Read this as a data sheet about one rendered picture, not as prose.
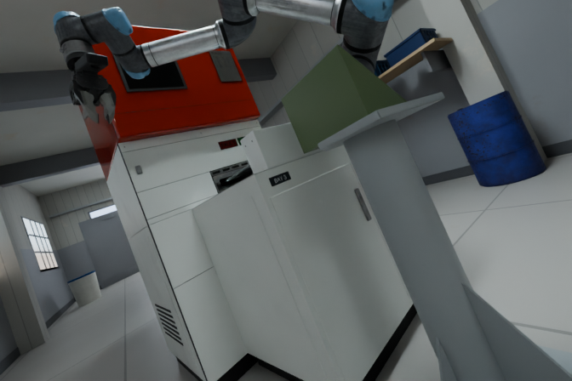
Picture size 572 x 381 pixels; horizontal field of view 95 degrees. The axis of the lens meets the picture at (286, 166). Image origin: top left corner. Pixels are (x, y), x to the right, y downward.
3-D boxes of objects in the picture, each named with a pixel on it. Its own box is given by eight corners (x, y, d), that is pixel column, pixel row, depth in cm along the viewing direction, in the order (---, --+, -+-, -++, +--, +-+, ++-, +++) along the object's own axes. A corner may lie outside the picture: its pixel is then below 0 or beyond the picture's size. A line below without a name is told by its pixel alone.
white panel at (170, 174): (147, 225, 119) (117, 145, 121) (278, 176, 172) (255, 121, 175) (149, 224, 116) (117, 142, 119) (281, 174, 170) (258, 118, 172)
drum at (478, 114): (552, 162, 241) (515, 85, 246) (540, 179, 211) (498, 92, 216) (488, 175, 283) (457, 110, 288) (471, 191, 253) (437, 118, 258)
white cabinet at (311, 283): (254, 370, 124) (191, 209, 130) (360, 267, 187) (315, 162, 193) (363, 433, 76) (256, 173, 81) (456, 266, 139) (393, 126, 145)
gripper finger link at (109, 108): (117, 131, 75) (104, 105, 77) (122, 120, 72) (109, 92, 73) (104, 133, 73) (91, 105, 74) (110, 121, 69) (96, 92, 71)
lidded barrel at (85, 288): (77, 306, 627) (69, 281, 631) (105, 293, 658) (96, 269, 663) (74, 310, 584) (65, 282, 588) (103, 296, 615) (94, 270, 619)
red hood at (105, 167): (106, 182, 172) (76, 99, 176) (216, 154, 225) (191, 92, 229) (119, 138, 115) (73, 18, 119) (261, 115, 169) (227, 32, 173)
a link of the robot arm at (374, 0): (386, 32, 82) (231, 2, 93) (403, -20, 68) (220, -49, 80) (377, 57, 76) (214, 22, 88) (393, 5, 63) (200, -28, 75)
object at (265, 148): (254, 176, 94) (239, 140, 95) (341, 145, 130) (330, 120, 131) (267, 168, 87) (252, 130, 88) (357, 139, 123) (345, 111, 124)
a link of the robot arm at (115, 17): (137, 34, 87) (104, 44, 85) (117, -1, 77) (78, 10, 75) (141, 48, 84) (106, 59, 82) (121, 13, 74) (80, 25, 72)
